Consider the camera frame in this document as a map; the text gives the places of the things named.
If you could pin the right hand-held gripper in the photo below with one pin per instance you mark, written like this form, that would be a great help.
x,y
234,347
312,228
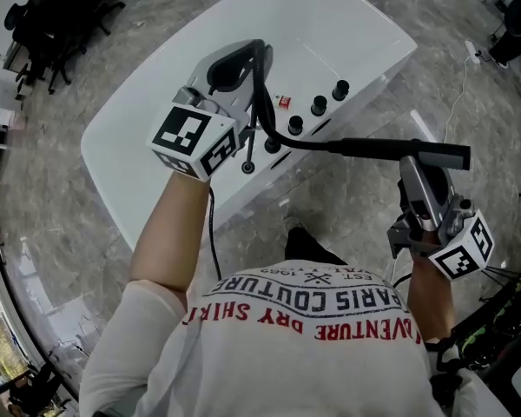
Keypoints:
x,y
460,246

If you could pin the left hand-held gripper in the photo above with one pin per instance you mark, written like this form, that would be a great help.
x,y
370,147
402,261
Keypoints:
x,y
191,141

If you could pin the person's right forearm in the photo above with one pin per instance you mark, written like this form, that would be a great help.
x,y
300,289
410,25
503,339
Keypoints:
x,y
430,302

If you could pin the person's left forearm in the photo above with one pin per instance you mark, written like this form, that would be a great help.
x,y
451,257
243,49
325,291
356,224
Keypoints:
x,y
169,241

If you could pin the white bathtub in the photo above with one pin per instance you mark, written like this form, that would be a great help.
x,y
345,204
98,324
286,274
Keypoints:
x,y
330,28

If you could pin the small white red item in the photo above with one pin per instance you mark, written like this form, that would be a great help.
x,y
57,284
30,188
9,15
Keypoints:
x,y
283,101

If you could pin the black faucet knob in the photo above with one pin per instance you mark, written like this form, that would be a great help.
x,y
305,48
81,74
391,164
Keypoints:
x,y
295,124
340,89
318,104

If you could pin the person's black trouser leg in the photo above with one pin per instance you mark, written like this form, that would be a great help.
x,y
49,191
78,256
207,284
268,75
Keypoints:
x,y
306,246

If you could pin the person's grey shoe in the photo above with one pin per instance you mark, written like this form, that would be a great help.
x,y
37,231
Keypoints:
x,y
291,223

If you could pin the black office chair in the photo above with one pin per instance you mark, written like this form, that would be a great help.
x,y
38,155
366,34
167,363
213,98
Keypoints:
x,y
95,7
48,46

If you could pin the white power strip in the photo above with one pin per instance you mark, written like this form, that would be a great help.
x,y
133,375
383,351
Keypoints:
x,y
472,50

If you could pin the person's white printed shirt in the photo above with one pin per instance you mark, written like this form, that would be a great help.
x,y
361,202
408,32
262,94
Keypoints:
x,y
286,363

